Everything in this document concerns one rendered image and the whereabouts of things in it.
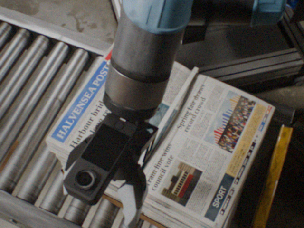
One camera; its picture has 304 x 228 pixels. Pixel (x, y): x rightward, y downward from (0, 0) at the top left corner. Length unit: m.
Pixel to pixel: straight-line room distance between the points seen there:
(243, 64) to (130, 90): 1.47
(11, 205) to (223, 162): 0.52
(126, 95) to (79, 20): 1.87
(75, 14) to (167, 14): 1.95
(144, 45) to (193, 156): 0.38
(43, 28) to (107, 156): 0.82
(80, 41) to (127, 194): 0.72
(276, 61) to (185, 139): 1.22
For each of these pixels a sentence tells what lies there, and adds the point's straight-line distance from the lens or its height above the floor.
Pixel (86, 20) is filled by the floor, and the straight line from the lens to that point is 2.35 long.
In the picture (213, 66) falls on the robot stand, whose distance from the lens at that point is 1.89.
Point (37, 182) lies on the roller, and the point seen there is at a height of 0.80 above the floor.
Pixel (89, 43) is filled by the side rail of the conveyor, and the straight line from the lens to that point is 1.23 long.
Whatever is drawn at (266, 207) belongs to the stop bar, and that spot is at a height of 0.82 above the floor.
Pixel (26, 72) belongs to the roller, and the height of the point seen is 0.79.
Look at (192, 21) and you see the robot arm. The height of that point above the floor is 1.34.
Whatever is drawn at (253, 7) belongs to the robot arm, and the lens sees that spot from 0.57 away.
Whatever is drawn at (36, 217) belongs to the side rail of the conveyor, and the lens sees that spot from 1.02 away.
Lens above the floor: 1.76
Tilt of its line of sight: 62 degrees down
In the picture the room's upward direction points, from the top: 3 degrees clockwise
